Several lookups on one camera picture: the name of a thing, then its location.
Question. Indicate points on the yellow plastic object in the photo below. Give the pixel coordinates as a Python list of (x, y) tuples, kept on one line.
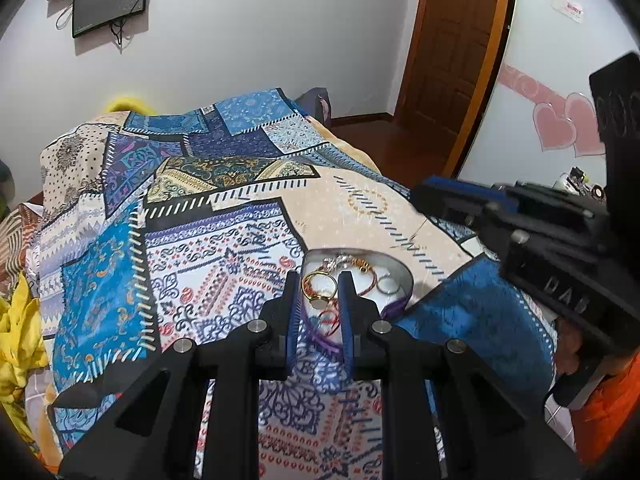
[(127, 104)]

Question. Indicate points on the person's right hand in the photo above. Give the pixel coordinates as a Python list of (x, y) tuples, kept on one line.
[(575, 345)]

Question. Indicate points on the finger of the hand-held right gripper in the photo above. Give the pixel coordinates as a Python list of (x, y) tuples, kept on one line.
[(450, 210), (462, 186)]

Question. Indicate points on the dark bag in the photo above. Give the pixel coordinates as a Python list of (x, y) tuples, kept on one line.
[(317, 105)]

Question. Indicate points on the brown wooden door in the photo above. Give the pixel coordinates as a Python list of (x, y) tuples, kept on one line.
[(450, 60)]

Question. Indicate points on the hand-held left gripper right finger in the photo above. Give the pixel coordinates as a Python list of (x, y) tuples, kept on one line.
[(346, 312)]

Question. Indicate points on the orange striped blanket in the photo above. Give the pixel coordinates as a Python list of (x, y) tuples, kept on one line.
[(17, 240)]

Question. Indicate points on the purple heart-shaped tin box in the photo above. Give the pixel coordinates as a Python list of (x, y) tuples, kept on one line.
[(395, 280)]

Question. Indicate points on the small pink heart sticker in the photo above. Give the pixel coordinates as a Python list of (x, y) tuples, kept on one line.
[(552, 127)]

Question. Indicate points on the white door label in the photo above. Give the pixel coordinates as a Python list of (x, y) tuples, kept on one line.
[(568, 7)]

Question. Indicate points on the blue patchwork blanket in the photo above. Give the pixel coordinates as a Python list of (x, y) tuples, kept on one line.
[(200, 240)]

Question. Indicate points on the yellow blanket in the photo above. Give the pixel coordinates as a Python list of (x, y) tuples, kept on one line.
[(20, 350)]

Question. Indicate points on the large pink heart sticker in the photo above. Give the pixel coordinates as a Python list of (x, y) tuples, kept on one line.
[(582, 125)]

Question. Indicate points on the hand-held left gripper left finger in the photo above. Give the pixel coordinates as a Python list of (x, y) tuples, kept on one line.
[(292, 312)]

